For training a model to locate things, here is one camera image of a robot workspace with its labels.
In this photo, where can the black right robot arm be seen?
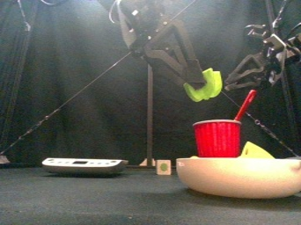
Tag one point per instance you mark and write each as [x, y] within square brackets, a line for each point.
[276, 14]

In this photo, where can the red ribbed cup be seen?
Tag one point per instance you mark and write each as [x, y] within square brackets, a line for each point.
[217, 139]

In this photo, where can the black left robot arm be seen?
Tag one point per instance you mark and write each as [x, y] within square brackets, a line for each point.
[107, 3]

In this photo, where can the white bowl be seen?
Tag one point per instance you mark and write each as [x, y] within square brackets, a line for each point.
[238, 177]

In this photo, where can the red plastic spoon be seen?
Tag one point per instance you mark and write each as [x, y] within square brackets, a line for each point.
[246, 105]

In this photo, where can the yellow toy fruit piece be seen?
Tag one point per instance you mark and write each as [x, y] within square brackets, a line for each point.
[254, 152]

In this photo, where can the white digital scale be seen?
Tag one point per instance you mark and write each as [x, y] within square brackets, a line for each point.
[85, 166]

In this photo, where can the wooden block with green dot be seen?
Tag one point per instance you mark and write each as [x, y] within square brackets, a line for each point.
[163, 167]

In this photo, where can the vertical metal frame pole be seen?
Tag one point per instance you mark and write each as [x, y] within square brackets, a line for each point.
[150, 123]

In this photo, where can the green starfruit piece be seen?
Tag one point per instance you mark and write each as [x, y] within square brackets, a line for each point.
[209, 86]

